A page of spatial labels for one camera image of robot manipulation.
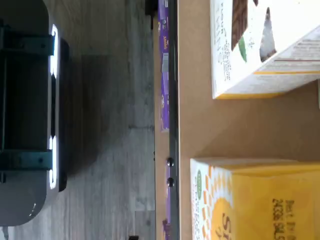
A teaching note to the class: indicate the grey rounded mobile robot base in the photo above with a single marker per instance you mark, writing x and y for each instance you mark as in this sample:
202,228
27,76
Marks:
27,205

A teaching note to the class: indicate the wooden shelf board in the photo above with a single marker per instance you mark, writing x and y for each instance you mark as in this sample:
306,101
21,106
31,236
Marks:
225,125
160,145

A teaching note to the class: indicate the white box with yellow label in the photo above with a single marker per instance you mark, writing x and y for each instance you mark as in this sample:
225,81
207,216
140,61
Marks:
225,37

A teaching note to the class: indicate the yellow orange patterned box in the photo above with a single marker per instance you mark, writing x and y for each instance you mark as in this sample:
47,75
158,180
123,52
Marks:
262,200

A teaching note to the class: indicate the black round bolt head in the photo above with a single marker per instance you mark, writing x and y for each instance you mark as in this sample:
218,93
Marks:
170,162
170,182

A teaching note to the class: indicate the black metal shelf rail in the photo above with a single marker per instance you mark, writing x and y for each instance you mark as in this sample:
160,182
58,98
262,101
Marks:
174,112

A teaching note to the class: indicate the black shelf upright post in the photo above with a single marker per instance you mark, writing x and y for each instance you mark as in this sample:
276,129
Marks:
151,6

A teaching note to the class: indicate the teal aluminium frame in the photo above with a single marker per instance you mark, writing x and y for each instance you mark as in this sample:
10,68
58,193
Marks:
27,160

